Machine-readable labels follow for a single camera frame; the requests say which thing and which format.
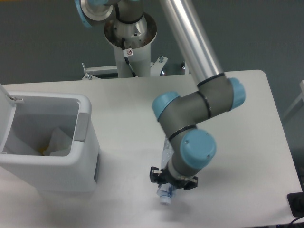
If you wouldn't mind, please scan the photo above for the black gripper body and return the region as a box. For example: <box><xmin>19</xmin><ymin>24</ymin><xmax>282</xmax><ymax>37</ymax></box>
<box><xmin>161</xmin><ymin>168</ymin><xmax>190</xmax><ymax>189</ymax></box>

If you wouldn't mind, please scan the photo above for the black pedestal cable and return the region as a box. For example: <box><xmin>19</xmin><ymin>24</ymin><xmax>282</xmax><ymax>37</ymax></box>
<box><xmin>121</xmin><ymin>37</ymin><xmax>138</xmax><ymax>78</ymax></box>

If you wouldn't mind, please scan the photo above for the clear plastic wrapper bag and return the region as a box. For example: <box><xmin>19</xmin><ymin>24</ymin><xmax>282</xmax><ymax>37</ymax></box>
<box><xmin>43</xmin><ymin>127</ymin><xmax>72</xmax><ymax>157</ymax></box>

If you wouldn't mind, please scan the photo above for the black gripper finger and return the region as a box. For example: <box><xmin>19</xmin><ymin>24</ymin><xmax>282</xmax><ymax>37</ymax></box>
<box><xmin>149</xmin><ymin>166</ymin><xmax>166</xmax><ymax>184</ymax></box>
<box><xmin>183</xmin><ymin>176</ymin><xmax>198</xmax><ymax>190</ymax></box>

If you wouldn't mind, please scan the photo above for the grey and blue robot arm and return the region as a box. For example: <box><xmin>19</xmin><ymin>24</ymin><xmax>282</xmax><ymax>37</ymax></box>
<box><xmin>75</xmin><ymin>0</ymin><xmax>246</xmax><ymax>190</ymax></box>

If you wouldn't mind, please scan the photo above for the white metal base frame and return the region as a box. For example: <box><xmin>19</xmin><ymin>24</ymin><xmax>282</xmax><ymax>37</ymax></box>
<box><xmin>81</xmin><ymin>56</ymin><xmax>190</xmax><ymax>80</ymax></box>

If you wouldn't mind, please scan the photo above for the crushed clear plastic bottle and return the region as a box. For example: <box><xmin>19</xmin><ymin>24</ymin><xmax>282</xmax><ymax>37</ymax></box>
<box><xmin>157</xmin><ymin>137</ymin><xmax>176</xmax><ymax>206</ymax></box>

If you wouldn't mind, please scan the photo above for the white furniture leg at right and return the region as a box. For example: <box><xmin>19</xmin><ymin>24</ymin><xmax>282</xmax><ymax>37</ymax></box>
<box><xmin>282</xmin><ymin>80</ymin><xmax>304</xmax><ymax>124</ymax></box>

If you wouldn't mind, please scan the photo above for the yellow and blue trash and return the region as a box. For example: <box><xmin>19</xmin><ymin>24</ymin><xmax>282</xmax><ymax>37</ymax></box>
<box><xmin>38</xmin><ymin>148</ymin><xmax>46</xmax><ymax>154</ymax></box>

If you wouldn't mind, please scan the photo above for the white open trash can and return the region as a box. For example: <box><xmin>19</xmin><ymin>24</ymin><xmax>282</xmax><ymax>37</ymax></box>
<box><xmin>0</xmin><ymin>88</ymin><xmax>100</xmax><ymax>192</ymax></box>

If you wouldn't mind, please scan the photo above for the black device at table edge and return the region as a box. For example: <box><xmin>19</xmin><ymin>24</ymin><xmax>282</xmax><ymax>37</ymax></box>
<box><xmin>287</xmin><ymin>192</ymin><xmax>304</xmax><ymax>217</ymax></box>

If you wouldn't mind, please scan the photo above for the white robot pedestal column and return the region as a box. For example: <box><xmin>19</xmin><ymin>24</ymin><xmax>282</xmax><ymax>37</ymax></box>
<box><xmin>104</xmin><ymin>12</ymin><xmax>157</xmax><ymax>77</ymax></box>

